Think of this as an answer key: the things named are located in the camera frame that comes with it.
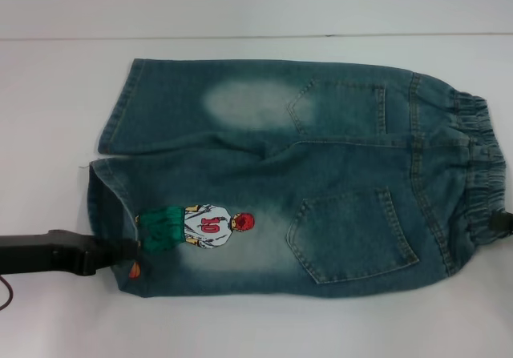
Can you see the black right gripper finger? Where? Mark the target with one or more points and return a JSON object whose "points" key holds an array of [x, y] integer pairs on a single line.
{"points": [[504, 224]]}

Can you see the blue denim shorts with embroidery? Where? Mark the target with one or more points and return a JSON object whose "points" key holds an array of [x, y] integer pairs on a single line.
{"points": [[300, 174]]}

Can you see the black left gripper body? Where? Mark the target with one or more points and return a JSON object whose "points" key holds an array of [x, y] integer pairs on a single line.
{"points": [[44, 254]]}

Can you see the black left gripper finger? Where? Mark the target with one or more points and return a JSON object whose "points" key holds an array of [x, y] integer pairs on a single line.
{"points": [[118, 252]]}

